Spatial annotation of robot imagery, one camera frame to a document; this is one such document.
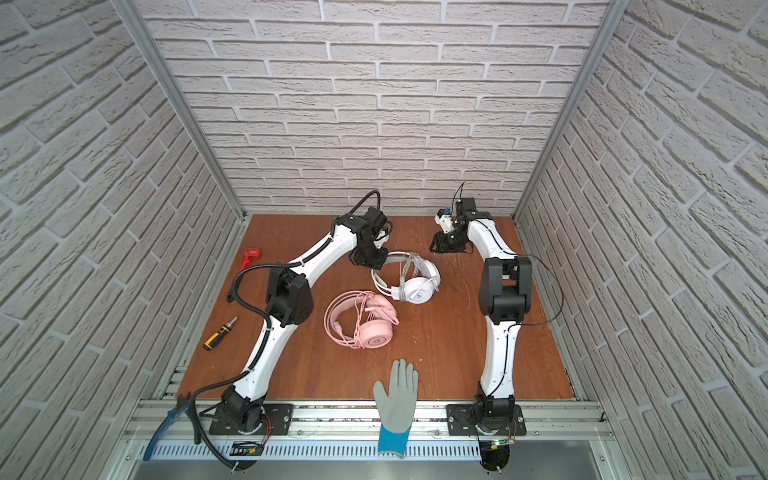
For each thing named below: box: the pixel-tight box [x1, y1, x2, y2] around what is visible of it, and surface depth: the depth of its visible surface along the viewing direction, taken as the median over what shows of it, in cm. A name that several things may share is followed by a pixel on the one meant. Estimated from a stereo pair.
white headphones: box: [371, 251, 441, 305], surface depth 87 cm
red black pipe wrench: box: [238, 248, 262, 273], surface depth 106 cm
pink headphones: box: [323, 290, 400, 350], surface depth 85 cm
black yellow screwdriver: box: [203, 316, 239, 351], surface depth 87 cm
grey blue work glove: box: [373, 359, 419, 459], surface depth 77 cm
